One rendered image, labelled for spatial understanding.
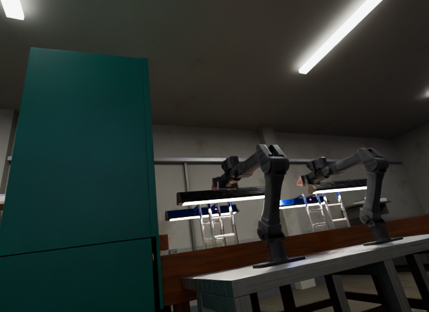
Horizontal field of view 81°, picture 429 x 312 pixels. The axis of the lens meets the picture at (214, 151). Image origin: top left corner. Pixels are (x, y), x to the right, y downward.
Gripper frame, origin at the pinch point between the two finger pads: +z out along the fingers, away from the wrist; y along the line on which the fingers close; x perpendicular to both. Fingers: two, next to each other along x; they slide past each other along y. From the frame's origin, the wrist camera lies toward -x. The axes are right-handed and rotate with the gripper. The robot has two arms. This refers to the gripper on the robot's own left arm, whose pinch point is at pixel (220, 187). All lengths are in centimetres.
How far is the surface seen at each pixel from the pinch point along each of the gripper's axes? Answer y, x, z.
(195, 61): -47, -200, 106
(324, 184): -89, -1, 9
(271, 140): -261, -170, 255
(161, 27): 5, -199, 66
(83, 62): 70, -64, -11
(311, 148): -387, -164, 273
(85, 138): 67, -22, -11
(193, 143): -94, -165, 273
